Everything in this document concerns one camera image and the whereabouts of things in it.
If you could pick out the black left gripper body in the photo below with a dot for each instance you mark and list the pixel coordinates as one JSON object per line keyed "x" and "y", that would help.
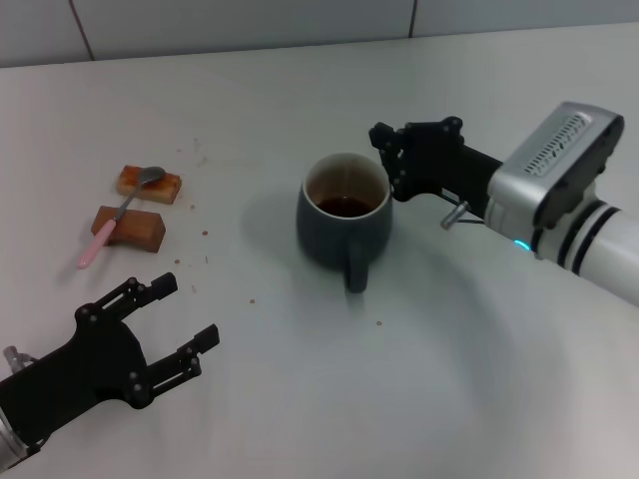
{"x": 85, "y": 369}

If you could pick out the grey ceramic cup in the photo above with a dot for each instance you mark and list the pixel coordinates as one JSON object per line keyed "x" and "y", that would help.
{"x": 329, "y": 234}

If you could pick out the brown wooden arch block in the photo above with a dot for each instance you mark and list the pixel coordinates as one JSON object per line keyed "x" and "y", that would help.
{"x": 142, "y": 229}

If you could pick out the light wooden block red stain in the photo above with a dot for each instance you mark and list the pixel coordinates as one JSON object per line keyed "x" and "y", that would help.
{"x": 160, "y": 192}

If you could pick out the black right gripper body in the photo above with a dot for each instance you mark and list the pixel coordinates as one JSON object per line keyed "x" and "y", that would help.
{"x": 439, "y": 159}

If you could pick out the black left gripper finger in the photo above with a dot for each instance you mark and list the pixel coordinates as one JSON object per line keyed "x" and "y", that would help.
{"x": 207, "y": 336}
{"x": 165, "y": 285}

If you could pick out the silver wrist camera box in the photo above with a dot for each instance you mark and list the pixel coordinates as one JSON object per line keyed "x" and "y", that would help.
{"x": 549, "y": 159}

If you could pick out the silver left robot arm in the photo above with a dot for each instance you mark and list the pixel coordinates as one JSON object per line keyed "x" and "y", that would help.
{"x": 7, "y": 439}

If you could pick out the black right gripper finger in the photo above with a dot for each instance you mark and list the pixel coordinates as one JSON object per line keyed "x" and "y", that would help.
{"x": 384, "y": 136}
{"x": 397, "y": 174}

